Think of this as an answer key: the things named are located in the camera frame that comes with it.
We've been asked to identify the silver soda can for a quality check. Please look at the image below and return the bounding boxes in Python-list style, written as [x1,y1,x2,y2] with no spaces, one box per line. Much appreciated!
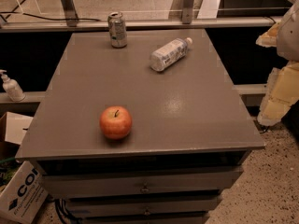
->
[107,12,127,49]

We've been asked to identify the red apple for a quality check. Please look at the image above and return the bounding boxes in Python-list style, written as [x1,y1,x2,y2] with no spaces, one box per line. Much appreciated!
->
[99,106,133,140]

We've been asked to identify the open brown cardboard box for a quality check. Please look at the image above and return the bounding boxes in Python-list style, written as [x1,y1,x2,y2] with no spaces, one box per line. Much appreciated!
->
[0,112,33,160]

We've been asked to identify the white printed cardboard box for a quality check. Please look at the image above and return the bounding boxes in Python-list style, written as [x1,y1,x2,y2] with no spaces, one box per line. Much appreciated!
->
[0,161,48,224]

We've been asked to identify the black cable on ledge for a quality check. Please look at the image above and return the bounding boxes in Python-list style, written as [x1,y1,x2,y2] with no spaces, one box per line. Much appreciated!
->
[0,0,102,24]

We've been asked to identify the blue label plastic bottle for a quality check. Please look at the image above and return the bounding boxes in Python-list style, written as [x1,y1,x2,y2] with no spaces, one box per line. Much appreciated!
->
[149,37,192,72]

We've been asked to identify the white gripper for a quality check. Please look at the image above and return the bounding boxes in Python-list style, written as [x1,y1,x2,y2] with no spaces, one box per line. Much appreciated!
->
[256,0,299,126]

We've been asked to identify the black cables under cabinet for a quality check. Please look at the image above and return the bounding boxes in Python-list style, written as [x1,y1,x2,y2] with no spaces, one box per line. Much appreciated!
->
[54,198,82,224]

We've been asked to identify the white pump dispenser bottle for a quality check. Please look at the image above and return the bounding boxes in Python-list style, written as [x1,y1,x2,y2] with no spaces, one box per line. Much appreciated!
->
[0,70,25,102]

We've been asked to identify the grey drawer cabinet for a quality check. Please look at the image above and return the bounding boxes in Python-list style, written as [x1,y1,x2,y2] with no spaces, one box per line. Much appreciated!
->
[17,29,263,224]

